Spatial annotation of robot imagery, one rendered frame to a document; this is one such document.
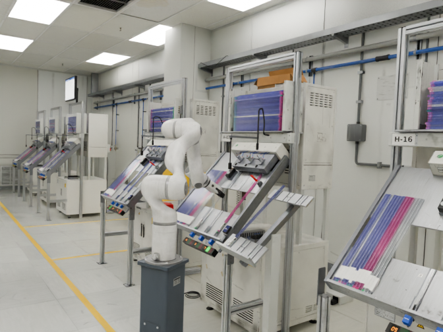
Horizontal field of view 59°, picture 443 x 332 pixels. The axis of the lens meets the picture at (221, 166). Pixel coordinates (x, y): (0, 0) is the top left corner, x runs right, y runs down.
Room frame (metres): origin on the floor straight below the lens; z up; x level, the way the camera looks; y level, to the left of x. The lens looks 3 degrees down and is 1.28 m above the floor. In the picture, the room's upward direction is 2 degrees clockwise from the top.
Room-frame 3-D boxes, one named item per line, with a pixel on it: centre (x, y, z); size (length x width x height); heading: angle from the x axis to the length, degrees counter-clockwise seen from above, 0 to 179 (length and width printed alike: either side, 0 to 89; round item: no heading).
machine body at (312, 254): (2.92, -0.34, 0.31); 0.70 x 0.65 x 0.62; 36
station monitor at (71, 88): (6.65, 2.53, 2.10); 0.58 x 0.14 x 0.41; 36
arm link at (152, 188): (1.93, 0.30, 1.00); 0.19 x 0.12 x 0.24; 80
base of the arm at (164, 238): (1.93, 0.27, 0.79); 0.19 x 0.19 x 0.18
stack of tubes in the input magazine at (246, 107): (2.80, -0.27, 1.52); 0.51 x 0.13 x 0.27; 36
